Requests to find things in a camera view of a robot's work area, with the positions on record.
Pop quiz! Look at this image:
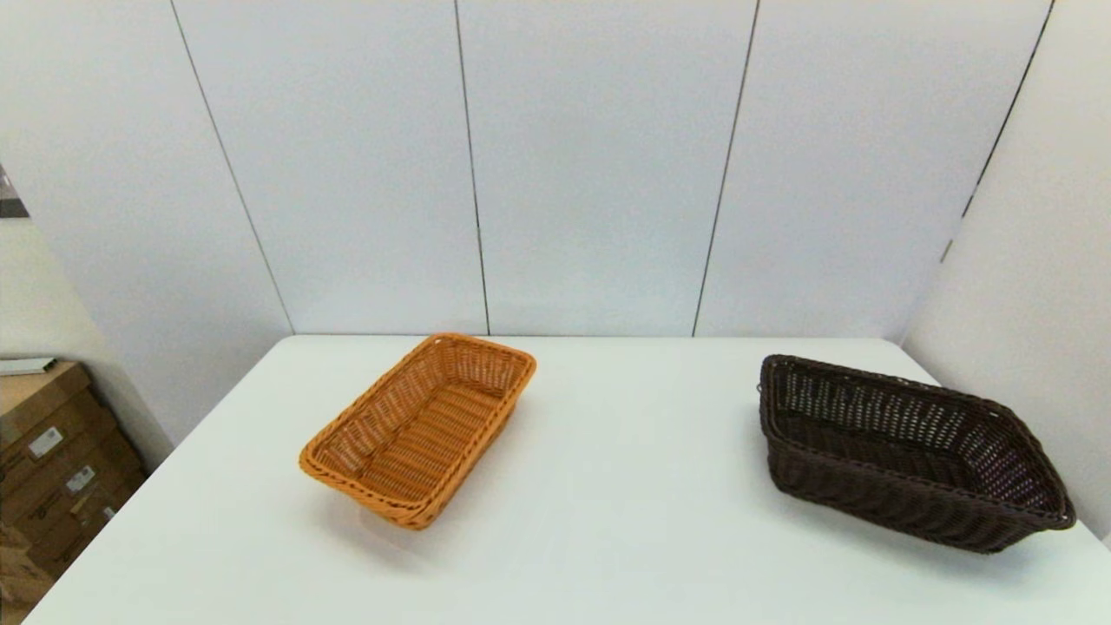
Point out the orange wicker basket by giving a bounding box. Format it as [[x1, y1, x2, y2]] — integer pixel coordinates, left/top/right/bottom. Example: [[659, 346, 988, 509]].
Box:
[[299, 332, 537, 531]]

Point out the cardboard box with white label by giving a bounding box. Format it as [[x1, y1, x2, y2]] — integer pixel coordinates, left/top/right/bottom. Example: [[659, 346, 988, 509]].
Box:
[[0, 395, 120, 489], [0, 430, 145, 530], [26, 473, 148, 579]]

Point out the dark brown wicker basket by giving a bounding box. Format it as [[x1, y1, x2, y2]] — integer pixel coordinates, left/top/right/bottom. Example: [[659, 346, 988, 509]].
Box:
[[759, 353, 1077, 555]]

